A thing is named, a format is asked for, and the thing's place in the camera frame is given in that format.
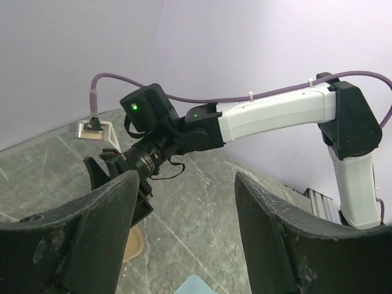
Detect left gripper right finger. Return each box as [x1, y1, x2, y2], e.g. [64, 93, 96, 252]
[235, 172, 391, 293]

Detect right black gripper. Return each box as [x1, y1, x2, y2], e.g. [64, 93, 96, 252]
[82, 143, 172, 229]

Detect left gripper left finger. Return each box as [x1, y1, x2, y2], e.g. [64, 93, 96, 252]
[1, 171, 139, 293]

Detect pink glasses case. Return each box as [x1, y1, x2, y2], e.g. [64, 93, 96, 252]
[122, 226, 145, 263]

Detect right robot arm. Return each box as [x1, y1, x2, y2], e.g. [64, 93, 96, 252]
[78, 72, 385, 230]

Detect light blue cleaning cloth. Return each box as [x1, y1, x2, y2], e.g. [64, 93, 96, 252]
[174, 274, 216, 294]

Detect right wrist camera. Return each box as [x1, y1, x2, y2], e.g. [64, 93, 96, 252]
[69, 116, 121, 152]

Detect aluminium rail frame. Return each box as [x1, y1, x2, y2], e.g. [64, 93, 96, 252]
[281, 183, 353, 227]

